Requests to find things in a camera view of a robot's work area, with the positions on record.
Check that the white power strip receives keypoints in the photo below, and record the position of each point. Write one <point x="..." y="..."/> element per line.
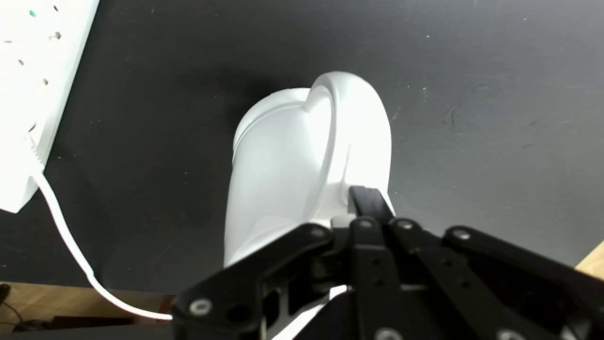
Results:
<point x="41" y="50"/>

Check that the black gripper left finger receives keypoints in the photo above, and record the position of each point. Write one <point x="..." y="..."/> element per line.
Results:
<point x="375" y="280"/>

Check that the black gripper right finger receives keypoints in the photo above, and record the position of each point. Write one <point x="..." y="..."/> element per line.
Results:
<point x="503" y="291"/>

